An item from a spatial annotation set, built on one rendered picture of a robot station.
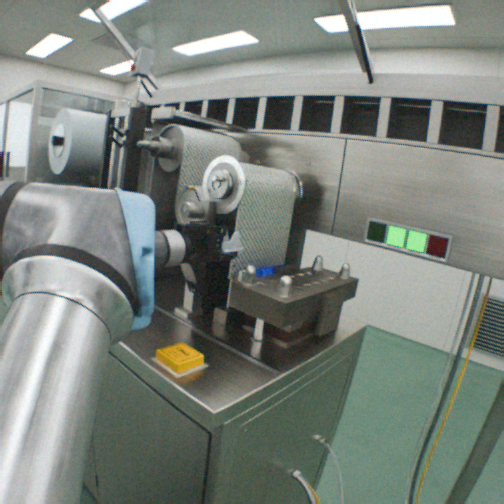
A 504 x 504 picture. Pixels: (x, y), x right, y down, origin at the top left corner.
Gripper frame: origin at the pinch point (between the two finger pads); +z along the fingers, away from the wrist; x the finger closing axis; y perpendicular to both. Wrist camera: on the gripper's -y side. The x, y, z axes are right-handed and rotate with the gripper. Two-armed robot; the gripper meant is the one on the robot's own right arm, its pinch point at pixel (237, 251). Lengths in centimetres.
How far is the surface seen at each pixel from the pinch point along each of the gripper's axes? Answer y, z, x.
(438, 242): 11, 30, -42
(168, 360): -17.1, -28.4, -10.6
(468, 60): 158, 264, -7
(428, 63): 154, 264, 30
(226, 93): 51, 32, 44
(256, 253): -1.1, 7.5, -0.2
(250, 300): -8.6, -5.4, -10.4
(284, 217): 8.7, 18.0, -0.3
